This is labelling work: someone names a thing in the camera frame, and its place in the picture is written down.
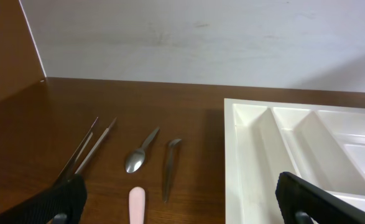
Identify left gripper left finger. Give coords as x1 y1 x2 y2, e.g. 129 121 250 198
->
0 174 87 224

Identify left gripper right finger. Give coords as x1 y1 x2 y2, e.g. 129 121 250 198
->
275 172 365 224

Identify pink plastic knife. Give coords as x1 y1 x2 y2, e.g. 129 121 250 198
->
129 187 146 224

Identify small steel teaspoon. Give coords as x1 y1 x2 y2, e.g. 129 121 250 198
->
125 127 160 174

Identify small steel teaspoon sideways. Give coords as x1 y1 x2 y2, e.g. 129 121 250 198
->
162 139 182 203

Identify left metal chopstick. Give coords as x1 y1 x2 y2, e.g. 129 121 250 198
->
54 118 98 185

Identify metal chopstick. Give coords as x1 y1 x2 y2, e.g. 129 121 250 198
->
54 118 98 185
75 118 117 174

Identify right metal chopstick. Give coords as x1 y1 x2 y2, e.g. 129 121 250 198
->
75 118 117 174

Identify white plastic cutlery tray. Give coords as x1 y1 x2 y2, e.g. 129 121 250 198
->
224 99 365 223

